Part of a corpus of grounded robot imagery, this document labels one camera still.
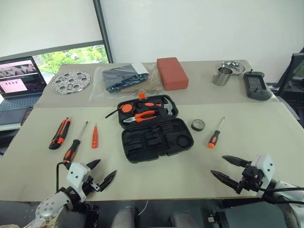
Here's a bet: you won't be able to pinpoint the stainless steel cup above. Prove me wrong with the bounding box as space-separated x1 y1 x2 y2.
212 66 235 86

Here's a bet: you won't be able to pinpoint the orange black tape measure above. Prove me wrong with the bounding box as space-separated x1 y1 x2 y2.
120 103 136 114

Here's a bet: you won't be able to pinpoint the dark grey handheld device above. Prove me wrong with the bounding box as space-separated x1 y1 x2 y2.
243 69 273 102

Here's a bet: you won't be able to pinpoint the grey rounded shape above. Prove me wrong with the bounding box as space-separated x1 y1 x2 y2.
168 210 199 228
111 206 140 228

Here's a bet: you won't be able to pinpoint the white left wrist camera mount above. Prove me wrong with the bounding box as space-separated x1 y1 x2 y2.
66 162 92 202

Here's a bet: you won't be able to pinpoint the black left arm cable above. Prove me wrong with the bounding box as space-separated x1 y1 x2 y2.
56 161 72 193

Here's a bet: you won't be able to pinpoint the red brick block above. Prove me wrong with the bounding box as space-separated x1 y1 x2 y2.
156 57 190 92

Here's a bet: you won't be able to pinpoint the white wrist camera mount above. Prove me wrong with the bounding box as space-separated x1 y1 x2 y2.
251 154 276 188
66 162 92 202

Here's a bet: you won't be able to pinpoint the long black orange screwdriver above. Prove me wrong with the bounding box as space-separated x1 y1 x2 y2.
63 121 90 163

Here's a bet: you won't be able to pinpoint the stainless steel bowl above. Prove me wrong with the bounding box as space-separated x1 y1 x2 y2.
217 60 246 76

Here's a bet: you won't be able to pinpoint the open laptop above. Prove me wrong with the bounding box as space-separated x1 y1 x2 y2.
0 56 48 125

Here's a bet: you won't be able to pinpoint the dark grey window post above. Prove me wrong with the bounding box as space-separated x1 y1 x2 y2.
92 0 114 64

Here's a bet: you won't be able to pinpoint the claw hammer black orange handle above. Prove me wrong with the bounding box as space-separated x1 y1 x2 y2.
137 99 175 117

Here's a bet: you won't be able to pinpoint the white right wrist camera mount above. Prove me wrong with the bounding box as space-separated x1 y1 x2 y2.
251 154 276 188

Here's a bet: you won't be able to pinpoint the small black bracket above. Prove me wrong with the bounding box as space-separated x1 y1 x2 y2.
206 211 228 224

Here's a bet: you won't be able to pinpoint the grey tape roll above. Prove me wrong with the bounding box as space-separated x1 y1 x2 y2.
191 118 206 132

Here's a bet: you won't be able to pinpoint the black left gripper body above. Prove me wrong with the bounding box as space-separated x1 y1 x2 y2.
82 175 102 197

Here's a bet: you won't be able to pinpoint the black mesh office chair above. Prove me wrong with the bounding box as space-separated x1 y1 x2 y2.
266 52 304 129

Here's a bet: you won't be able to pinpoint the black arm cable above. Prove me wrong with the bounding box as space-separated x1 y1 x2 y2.
255 186 304 192
56 161 72 193

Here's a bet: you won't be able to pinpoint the orange voltage tester pen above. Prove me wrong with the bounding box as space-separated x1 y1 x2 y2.
91 123 99 149

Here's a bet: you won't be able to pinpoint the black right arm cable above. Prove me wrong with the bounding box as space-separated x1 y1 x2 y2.
255 186 304 192

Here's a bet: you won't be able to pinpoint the orange handled pliers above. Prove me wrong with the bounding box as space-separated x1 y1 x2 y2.
123 110 157 124

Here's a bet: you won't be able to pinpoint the black tool case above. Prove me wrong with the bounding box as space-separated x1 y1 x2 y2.
105 91 195 164

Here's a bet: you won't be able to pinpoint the round perforated metal plate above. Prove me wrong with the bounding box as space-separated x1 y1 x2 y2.
51 70 92 95

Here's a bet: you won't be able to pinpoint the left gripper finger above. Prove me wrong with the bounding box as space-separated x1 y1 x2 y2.
99 170 117 192
85 159 102 170

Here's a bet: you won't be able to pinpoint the short black orange screwdriver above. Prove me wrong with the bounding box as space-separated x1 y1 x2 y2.
208 116 226 149

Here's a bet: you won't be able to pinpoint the thin white wire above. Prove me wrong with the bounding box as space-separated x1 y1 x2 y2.
139 200 149 216

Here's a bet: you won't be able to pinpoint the clear plastic bag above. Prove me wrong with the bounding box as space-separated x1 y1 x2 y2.
88 62 164 103

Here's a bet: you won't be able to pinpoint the dark blue folded cloth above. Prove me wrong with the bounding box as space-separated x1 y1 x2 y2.
102 64 150 94

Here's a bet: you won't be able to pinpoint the orange black utility knife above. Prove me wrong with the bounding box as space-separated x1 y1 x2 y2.
48 117 72 150

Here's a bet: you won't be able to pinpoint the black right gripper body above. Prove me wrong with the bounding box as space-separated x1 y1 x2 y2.
236 165 265 195

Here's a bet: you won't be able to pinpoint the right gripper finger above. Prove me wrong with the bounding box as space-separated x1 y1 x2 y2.
222 155 252 167
210 170 241 190

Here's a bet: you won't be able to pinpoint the white paper label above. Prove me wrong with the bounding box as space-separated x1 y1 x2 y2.
133 62 149 73

